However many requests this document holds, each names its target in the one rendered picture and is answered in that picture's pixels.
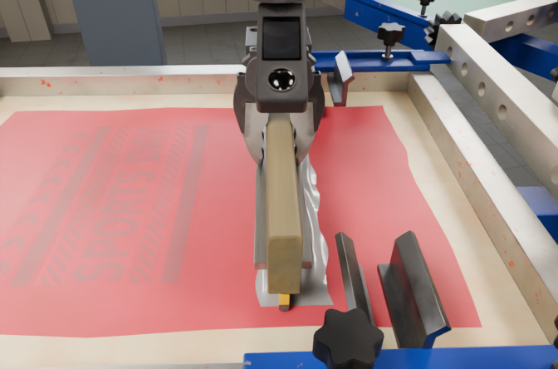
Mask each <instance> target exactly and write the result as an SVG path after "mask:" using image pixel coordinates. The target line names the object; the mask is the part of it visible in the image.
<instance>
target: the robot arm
mask: <svg viewBox="0 0 558 369"><path fill-rule="evenodd" d="M253 1H256V2H260V4H259V5H258V7H257V27H247V34H246V43H245V50H246V56H245V57H244V58H243V59H242V65H243V66H245V67H246V72H240V71H239V72H238V73H237V85H235V88H234V94H233V109H234V113H235V116H236V118H237V123H238V125H239V128H240V131H241V133H242V136H243V139H244V141H245V144H246V147H247V149H248V152H249V154H250V155H251V157H252V158H253V160H254V161H255V162H256V164H257V165H259V166H261V165H262V163H263V160H264V149H263V148H262V145H263V143H264V133H263V131H262V130H263V128H264V126H265V125H266V123H267V122H268V116H269V113H290V119H291V123H292V124H293V125H294V126H295V131H294V133H293V135H294V142H295V144H296V146H295V157H296V165H300V164H301V162H302V161H303V160H304V159H305V158H306V156H307V154H308V152H309V150H310V148H311V145H312V143H313V140H314V138H315V135H316V132H317V130H318V127H319V124H320V122H321V117H322V115H323V112H324V109H325V93H324V90H323V86H322V85H321V72H320V71H312V69H311V67H312V66H314V65H315V64H316V59H315V58H314V57H313V56H312V55H311V50H312V43H311V38H310V34H309V31H308V27H306V12H305V5H304V4H303V3H295V2H301V1H305V0H253Z"/></svg>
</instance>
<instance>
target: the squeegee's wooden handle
mask: <svg viewBox="0 0 558 369"><path fill-rule="evenodd" d="M266 161H267V293H268V294H289V293H300V292H301V270H302V254H303V233H302V224H301V207H300V199H299V190H298V182H297V173H296V157H295V149H294V140H293V132H292V123H291V119H290V113H269V116H268V122H267V123H266Z"/></svg>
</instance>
